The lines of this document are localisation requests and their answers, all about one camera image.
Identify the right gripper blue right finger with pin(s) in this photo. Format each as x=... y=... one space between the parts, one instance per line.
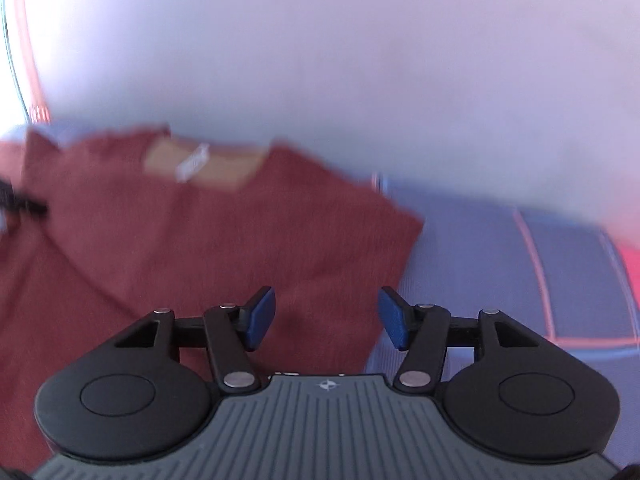
x=419 y=330

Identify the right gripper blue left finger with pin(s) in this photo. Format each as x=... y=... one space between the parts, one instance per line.
x=232 y=331

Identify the dark red knit sweater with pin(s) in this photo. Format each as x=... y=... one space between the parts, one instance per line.
x=123 y=237

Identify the blue plaid bed sheet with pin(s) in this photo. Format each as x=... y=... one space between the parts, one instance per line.
x=566 y=281

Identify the orange red curtain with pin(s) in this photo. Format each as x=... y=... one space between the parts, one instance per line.
x=23 y=71

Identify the pink pillow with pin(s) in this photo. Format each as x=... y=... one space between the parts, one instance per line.
x=631 y=260

